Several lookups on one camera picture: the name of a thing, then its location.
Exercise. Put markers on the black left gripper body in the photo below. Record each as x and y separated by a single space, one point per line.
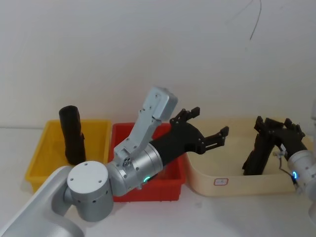
177 140

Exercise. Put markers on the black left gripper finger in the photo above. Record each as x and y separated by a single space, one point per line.
216 138
186 114

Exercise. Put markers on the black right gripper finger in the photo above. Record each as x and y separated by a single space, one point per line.
295 127
259 124

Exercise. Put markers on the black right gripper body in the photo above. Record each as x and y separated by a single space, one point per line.
284 137

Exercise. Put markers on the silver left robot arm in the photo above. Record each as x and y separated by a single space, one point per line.
86 182

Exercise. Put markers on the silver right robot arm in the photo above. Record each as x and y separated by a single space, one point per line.
303 163

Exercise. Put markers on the cream plastic tray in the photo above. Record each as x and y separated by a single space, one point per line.
222 160

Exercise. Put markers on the small white label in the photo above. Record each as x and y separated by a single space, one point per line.
221 182

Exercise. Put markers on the red plastic bin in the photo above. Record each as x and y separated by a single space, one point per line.
170 187

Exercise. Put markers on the white table cloth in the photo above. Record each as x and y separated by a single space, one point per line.
197 217

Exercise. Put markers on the yellow plastic bin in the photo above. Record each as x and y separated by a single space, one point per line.
44 148

